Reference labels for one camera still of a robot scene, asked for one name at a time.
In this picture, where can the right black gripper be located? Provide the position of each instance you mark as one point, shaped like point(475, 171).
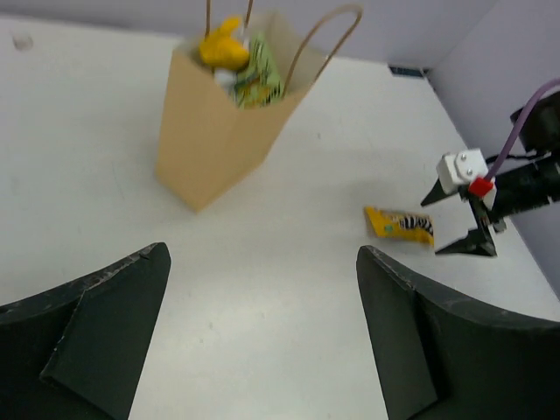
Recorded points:
point(522, 189)

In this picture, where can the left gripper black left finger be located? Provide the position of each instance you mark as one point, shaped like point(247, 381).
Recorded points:
point(77, 351)

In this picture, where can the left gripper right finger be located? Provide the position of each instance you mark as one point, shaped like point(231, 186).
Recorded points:
point(440, 354)

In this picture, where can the yellow M&M candy pack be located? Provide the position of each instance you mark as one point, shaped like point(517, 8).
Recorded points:
point(400, 225)

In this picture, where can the green Himalaya sachet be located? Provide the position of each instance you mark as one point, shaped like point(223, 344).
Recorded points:
point(259, 84)

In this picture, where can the yellow snack bar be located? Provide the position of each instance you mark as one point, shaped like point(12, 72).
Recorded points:
point(224, 48)

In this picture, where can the brown paper bag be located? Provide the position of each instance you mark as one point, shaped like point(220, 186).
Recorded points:
point(206, 143)

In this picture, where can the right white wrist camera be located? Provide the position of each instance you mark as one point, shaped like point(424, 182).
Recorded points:
point(468, 169)

